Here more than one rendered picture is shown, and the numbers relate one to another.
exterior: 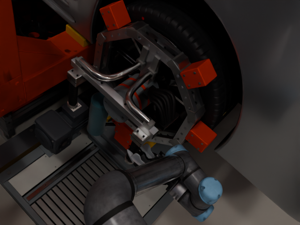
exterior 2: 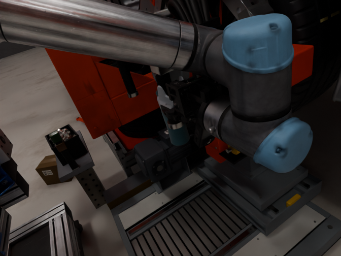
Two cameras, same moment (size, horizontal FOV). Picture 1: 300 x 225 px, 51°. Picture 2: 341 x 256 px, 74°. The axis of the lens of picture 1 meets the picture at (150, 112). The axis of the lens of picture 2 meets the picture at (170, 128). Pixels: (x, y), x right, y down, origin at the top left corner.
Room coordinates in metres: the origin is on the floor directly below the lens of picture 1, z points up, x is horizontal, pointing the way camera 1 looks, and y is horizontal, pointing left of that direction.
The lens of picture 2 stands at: (0.21, -0.37, 1.06)
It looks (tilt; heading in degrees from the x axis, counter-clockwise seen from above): 31 degrees down; 46
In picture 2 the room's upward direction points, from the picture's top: 17 degrees counter-clockwise
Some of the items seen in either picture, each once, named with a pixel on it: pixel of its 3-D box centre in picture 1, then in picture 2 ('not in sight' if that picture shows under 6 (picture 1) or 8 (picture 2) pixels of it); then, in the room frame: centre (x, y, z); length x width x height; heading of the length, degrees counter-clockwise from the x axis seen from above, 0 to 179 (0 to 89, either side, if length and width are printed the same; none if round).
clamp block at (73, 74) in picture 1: (80, 73); not in sight; (0.75, 0.30, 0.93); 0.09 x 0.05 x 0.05; 157
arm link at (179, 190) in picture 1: (178, 189); (224, 119); (0.50, -0.20, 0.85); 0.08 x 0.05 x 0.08; 157
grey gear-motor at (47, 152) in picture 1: (72, 124); (176, 156); (0.91, 0.39, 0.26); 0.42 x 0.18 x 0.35; 157
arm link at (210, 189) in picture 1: (202, 189); (249, 65); (0.48, -0.26, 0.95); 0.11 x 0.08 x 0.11; 55
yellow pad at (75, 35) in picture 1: (85, 31); not in sight; (1.20, 0.48, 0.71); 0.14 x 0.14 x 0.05; 67
